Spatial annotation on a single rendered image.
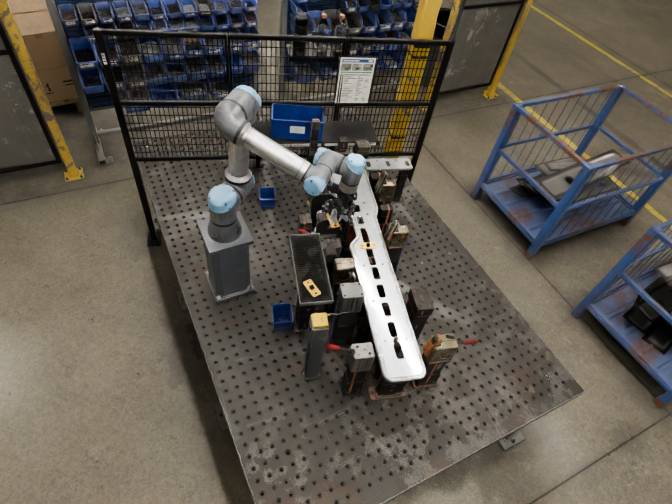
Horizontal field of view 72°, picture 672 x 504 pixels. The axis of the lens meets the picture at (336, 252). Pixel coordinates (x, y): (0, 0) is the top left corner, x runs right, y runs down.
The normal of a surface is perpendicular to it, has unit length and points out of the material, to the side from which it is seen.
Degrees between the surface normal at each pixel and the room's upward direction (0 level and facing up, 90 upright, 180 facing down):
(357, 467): 0
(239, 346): 0
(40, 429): 0
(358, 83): 90
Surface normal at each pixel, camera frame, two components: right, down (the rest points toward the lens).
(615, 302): 0.11, -0.64
